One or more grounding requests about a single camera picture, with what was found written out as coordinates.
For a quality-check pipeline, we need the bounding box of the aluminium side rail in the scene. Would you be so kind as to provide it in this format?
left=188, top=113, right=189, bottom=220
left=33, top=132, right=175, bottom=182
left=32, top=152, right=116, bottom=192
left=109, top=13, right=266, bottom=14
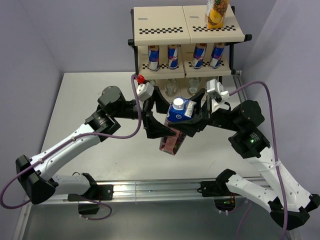
left=232, top=72, right=302, bottom=240

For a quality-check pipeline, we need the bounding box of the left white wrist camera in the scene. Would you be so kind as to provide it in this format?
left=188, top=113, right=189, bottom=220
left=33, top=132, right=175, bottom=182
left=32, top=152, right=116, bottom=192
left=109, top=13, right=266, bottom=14
left=135, top=74, right=155, bottom=102

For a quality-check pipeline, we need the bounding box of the beige three-tier shelf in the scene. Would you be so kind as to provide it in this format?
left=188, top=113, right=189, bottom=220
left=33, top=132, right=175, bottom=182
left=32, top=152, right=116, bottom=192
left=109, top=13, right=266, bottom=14
left=128, top=5, right=252, bottom=80

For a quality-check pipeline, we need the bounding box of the energy drink can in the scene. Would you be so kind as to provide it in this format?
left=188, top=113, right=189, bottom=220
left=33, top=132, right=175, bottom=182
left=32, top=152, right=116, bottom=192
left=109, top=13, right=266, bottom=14
left=191, top=43, right=207, bottom=69
left=148, top=45, right=160, bottom=72
left=167, top=44, right=179, bottom=70

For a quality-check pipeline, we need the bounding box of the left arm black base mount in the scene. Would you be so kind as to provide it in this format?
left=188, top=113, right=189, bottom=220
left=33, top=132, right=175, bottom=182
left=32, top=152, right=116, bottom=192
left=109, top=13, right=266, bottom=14
left=67, top=184, right=114, bottom=202

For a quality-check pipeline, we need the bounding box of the energy drink can hidden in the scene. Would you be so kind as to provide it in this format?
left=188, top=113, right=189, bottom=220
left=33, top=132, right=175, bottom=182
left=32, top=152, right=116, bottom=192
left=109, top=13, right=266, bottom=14
left=209, top=42, right=226, bottom=69

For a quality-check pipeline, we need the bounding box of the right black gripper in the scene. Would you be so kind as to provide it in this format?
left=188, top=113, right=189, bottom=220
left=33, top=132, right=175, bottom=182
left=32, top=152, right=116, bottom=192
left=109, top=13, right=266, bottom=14
left=168, top=86, right=243, bottom=137

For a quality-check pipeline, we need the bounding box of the blue carton maroon side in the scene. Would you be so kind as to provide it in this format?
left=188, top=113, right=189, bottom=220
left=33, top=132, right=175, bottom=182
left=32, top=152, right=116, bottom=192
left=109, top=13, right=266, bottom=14
left=159, top=97, right=197, bottom=156

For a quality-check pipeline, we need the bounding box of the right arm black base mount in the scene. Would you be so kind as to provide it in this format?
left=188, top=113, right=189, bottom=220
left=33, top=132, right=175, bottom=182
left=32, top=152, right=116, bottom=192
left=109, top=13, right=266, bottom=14
left=197, top=180, right=231, bottom=197

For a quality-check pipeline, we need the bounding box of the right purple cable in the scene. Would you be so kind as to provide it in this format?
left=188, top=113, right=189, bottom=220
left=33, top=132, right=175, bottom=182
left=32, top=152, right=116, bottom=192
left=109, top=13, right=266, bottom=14
left=228, top=80, right=288, bottom=240

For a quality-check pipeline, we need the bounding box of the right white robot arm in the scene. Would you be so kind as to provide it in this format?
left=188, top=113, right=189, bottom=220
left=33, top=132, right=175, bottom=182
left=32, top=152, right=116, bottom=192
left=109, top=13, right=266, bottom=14
left=169, top=90, right=320, bottom=231

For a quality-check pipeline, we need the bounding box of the clear bottle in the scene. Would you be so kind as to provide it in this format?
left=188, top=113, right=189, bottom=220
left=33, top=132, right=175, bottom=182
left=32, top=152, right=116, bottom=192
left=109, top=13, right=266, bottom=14
left=187, top=77, right=201, bottom=96
left=164, top=78, right=177, bottom=97
left=148, top=79, right=158, bottom=88

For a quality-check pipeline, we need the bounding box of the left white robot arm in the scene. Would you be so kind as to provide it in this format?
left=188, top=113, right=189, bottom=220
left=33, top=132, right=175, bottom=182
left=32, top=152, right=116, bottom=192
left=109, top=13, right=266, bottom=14
left=15, top=83, right=174, bottom=205

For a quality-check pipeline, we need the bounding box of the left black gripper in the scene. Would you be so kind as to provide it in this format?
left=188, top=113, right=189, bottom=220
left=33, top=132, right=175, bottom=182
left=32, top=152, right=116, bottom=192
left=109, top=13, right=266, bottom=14
left=112, top=86, right=179, bottom=138

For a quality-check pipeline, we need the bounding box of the blue carton yellow side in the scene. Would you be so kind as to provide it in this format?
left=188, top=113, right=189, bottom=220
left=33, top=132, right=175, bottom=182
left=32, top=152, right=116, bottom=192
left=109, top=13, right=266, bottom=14
left=204, top=0, right=230, bottom=29

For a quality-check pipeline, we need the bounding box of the aluminium front rail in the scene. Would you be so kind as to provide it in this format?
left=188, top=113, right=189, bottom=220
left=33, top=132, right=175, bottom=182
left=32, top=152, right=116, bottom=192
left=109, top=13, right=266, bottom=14
left=23, top=177, right=271, bottom=205

